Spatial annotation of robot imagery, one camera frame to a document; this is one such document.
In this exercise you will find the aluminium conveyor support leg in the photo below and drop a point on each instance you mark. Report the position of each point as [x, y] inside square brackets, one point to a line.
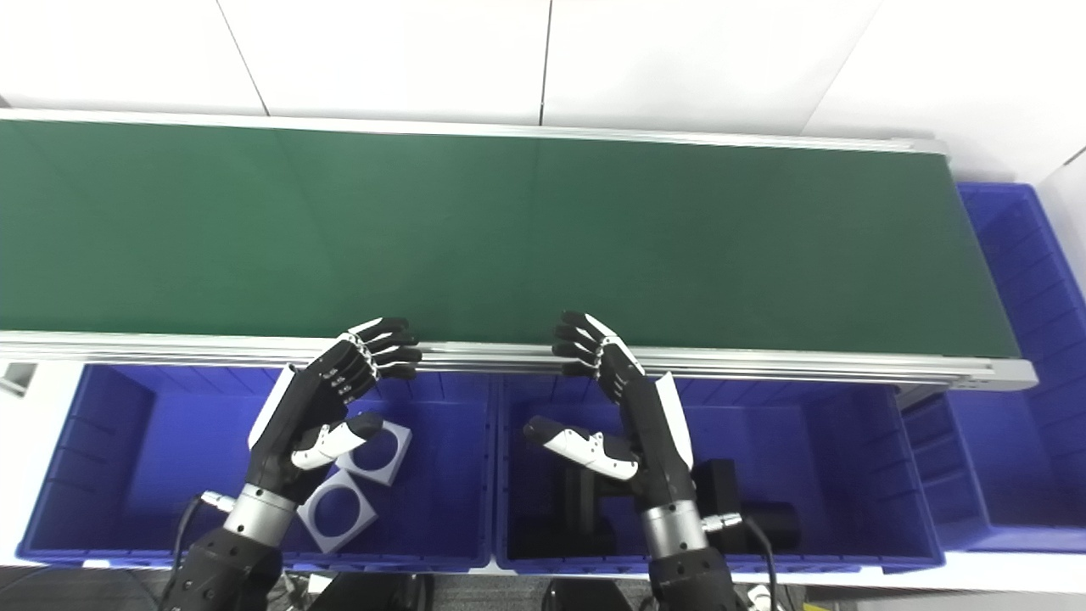
[17, 379]

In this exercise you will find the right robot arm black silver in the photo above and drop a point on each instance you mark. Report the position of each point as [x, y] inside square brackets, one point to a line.
[687, 560]

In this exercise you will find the blue bin with grey plates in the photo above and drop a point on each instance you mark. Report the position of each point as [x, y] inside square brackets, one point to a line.
[153, 467]

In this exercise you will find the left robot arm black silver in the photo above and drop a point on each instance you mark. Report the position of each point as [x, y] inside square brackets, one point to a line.
[229, 552]

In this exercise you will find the black robot torso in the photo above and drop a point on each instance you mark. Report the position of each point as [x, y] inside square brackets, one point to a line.
[373, 594]

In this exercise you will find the empty blue bin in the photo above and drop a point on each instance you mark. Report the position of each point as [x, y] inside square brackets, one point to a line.
[1018, 382]

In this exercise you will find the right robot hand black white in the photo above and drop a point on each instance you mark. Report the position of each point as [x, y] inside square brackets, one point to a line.
[657, 441]

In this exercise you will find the blue bin with black parts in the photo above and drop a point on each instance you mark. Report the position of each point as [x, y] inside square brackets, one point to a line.
[831, 467]

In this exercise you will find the grey square plate round hole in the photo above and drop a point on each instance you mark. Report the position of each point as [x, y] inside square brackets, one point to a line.
[399, 458]
[314, 526]

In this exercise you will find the green conveyor belt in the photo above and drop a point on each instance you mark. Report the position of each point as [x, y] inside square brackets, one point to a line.
[764, 365]
[509, 229]

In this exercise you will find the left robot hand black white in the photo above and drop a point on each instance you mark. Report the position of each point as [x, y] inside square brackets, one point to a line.
[297, 424]

